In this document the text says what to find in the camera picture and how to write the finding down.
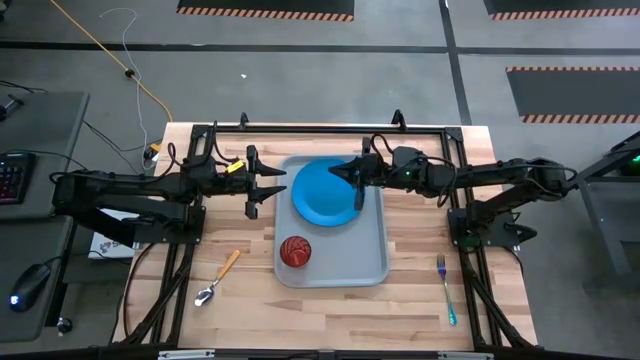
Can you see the grey plastic tray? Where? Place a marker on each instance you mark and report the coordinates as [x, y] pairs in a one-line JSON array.
[[345, 255]]

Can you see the red ribbed cup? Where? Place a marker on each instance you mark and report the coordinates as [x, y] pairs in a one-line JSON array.
[[295, 251]]

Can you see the grey desk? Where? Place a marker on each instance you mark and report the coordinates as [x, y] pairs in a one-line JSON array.
[[45, 130]]

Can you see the small black caster wheel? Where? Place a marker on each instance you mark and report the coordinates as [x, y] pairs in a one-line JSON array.
[[64, 325]]

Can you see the silver metal bracket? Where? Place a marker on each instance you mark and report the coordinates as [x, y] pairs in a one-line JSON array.
[[465, 356], [186, 354]]

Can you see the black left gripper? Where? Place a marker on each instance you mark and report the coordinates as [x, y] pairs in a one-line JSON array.
[[232, 180]]

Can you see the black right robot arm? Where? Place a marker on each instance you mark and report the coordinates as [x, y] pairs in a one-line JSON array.
[[500, 172]]

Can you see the black hazard-striped floor mat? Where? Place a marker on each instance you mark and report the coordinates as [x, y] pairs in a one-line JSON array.
[[565, 6], [265, 6], [575, 92]]

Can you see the black metal stand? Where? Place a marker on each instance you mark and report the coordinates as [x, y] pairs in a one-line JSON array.
[[600, 167]]

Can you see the black metal table frame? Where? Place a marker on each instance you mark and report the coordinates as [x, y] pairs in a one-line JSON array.
[[325, 130]]

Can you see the black front rail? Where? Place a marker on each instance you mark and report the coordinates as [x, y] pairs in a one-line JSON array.
[[575, 357]]

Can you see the white and yellow power plug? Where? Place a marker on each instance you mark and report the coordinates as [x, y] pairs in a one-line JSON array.
[[150, 152]]

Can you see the yellow label tag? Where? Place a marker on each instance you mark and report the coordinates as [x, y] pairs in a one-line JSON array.
[[235, 166]]

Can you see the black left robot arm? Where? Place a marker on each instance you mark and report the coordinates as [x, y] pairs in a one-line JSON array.
[[125, 187]]

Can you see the small black device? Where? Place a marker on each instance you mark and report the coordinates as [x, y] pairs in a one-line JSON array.
[[10, 105]]

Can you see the black backlit keyboard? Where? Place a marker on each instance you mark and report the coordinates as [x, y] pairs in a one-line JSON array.
[[15, 177]]

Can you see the white printed box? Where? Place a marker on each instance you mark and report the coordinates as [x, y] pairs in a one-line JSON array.
[[112, 247]]

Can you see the black computer mouse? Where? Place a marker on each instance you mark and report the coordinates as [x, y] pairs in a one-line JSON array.
[[30, 287]]

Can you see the blue plastic plate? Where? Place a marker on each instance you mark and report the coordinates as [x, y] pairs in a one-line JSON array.
[[320, 200]]

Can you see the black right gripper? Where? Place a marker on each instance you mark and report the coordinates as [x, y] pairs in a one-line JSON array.
[[382, 170]]

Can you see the black frame clamp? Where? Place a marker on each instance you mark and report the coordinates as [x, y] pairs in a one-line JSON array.
[[398, 119], [243, 120]]

